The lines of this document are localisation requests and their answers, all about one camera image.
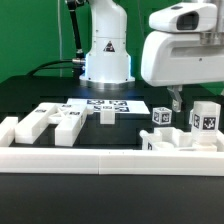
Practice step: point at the white chair seat part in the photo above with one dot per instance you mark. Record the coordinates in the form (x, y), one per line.
(170, 139)

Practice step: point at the white chair back frame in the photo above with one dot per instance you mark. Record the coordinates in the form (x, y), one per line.
(68, 119)

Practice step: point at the white tagged cube left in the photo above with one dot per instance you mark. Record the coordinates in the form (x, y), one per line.
(161, 115)

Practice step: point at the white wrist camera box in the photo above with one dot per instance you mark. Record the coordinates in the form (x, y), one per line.
(185, 17)

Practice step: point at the white tag sheet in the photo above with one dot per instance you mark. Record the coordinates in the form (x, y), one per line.
(120, 106)

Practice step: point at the white U-shaped fence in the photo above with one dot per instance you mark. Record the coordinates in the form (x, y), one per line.
(162, 161)

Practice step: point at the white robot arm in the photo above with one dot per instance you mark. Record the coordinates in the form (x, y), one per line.
(107, 64)

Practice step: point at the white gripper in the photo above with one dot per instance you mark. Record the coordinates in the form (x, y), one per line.
(180, 59)

